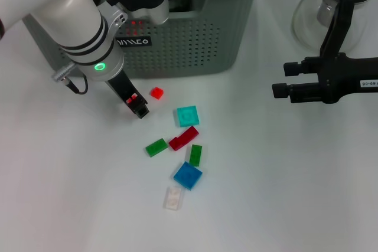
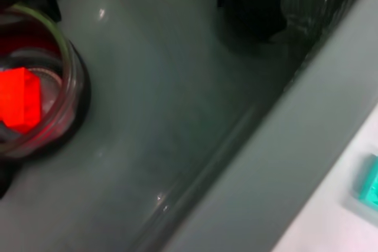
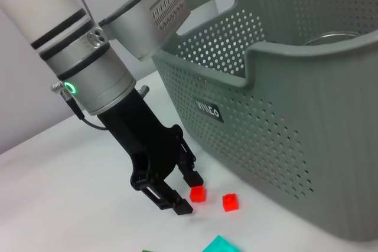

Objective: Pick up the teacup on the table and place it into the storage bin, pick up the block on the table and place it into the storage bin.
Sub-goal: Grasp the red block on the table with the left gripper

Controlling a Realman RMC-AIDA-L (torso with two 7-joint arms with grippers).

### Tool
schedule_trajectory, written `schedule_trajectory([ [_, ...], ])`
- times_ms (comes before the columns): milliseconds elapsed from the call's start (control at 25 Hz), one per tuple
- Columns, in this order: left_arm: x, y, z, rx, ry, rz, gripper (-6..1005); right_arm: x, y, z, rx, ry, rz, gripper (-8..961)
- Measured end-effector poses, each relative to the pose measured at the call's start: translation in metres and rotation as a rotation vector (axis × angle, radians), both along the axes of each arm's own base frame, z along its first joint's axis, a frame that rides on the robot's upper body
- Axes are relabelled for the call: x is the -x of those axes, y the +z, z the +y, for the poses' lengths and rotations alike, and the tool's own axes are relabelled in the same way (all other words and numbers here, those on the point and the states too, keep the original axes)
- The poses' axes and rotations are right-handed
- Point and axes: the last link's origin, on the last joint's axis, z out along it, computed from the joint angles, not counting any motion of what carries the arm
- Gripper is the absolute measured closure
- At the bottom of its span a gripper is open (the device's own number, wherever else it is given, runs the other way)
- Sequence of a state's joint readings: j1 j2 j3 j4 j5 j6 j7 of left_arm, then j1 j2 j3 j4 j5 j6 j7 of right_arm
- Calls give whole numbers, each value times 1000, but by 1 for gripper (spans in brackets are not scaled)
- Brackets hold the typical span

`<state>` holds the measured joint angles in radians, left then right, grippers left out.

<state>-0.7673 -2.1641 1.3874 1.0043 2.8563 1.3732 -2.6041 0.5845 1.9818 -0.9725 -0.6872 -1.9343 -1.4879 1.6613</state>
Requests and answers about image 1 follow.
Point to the blue square building block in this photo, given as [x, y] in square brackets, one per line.
[187, 175]

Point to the white two-stud building block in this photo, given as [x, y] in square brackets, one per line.
[172, 199]

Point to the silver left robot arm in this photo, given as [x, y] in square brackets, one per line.
[74, 22]

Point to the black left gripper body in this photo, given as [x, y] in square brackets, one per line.
[121, 86]

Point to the small red building block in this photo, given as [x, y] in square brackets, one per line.
[157, 92]

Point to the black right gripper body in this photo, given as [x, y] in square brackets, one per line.
[339, 78]

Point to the teal square building block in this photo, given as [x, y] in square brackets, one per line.
[188, 116]

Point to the long orange-red building block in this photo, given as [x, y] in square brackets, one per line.
[129, 100]

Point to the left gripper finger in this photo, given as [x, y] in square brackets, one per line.
[142, 112]

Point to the grey-green perforated storage bin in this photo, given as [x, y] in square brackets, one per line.
[192, 45]

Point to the dark red building block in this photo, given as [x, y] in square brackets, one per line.
[184, 138]

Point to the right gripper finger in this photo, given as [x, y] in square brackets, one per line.
[301, 92]
[292, 69]

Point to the green building block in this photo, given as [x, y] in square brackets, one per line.
[195, 155]
[155, 147]

